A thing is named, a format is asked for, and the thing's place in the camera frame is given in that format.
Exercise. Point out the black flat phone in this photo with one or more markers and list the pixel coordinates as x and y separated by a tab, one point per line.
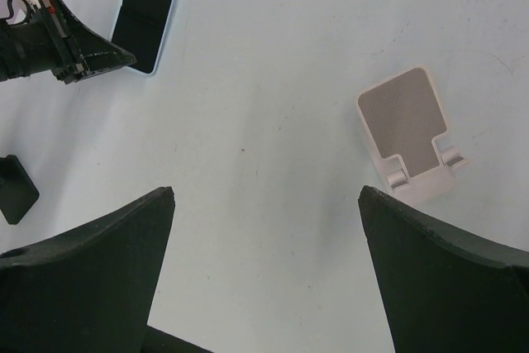
18	192

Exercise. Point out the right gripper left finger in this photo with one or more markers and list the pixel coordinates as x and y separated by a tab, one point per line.
89	289

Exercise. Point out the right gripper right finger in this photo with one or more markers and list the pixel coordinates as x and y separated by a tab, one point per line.
444	289

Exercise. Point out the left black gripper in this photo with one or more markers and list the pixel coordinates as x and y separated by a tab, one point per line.
49	37

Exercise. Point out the white phone stand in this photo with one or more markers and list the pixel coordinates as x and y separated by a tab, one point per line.
408	138

